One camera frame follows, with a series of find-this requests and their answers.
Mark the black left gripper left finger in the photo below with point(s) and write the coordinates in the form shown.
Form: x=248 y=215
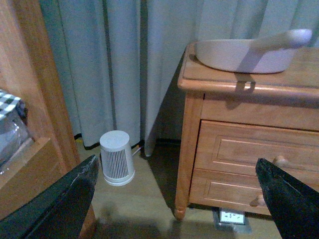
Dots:
x=59 y=211

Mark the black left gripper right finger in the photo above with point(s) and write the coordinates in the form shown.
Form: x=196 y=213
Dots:
x=293 y=205

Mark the beige plastic dustpan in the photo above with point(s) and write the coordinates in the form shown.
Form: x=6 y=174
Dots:
x=224 y=55

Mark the white slatted trash bin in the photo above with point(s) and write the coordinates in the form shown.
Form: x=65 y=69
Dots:
x=116 y=158

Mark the round wooden lower drawer knob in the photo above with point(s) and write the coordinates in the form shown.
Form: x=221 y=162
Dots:
x=258 y=202

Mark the round wooden drawer knob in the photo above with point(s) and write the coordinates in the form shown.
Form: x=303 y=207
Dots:
x=281 y=161
x=258 y=202

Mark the round wooden upper drawer knob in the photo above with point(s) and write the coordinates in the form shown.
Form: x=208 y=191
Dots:
x=281 y=161

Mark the floor power socket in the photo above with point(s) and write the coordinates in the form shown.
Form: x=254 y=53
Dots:
x=230 y=220

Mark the clear plastic sheet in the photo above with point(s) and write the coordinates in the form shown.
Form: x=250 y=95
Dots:
x=13 y=133

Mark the wooden nightstand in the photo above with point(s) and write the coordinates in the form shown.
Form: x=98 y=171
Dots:
x=232 y=119

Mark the black white checkered tablecloth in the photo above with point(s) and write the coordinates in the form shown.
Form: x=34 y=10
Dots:
x=9 y=103

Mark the light blue curtain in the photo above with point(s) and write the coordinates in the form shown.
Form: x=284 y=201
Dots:
x=118 y=60

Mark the grey hand brush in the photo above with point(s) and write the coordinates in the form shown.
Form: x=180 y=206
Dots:
x=273 y=54

